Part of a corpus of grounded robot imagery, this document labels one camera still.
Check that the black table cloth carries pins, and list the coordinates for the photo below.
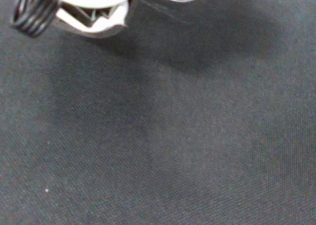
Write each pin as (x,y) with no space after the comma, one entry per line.
(158,126)

